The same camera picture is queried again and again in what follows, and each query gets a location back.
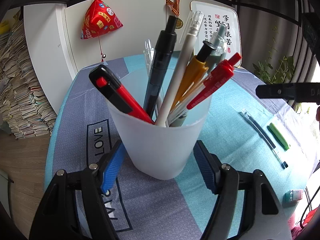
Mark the white capped gel pen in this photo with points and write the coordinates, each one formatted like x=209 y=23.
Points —
x=189 y=38

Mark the stack of books on floor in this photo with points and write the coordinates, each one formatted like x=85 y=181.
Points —
x=24 y=106

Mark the blue grey patterned tablecloth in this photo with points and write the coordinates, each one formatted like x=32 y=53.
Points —
x=159 y=192

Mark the red black utility knife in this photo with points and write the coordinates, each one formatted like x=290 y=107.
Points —
x=114 y=91

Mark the orange barrel pen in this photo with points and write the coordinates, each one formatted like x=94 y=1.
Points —
x=194 y=70

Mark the translucent white plastic cup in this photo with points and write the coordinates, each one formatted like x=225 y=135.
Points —
x=160 y=152

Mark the green highlighter pen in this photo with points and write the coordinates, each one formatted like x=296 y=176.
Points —
x=280 y=138

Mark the gold medal with striped ribbon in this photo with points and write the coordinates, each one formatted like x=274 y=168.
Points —
x=175 y=9

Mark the red pyramid hanging ornament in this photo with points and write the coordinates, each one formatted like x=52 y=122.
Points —
x=99 y=20

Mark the black gel pen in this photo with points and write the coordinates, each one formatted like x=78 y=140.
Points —
x=161 y=59

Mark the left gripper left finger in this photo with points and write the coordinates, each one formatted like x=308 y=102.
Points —
x=111 y=166

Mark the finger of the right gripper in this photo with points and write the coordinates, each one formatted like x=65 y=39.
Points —
x=299 y=92

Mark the red white ballpoint pen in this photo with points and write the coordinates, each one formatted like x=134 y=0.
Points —
x=205 y=88

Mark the blue capped gel pen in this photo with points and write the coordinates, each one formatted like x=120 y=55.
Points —
x=264 y=135

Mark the framed calligraphy board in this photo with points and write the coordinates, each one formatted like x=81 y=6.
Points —
x=219 y=23

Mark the small teal pink eraser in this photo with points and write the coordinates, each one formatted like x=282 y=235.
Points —
x=292 y=197

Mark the clear transparent pen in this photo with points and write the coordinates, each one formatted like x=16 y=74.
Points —
x=148 y=55

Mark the grey curtain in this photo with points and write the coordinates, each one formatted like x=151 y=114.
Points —
x=298 y=26

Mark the grey green gel pen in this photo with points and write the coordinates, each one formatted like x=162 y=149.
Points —
x=216 y=55

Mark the green potted plant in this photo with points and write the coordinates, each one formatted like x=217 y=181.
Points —
x=274 y=70

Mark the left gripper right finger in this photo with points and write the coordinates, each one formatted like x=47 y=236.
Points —
x=209 y=166

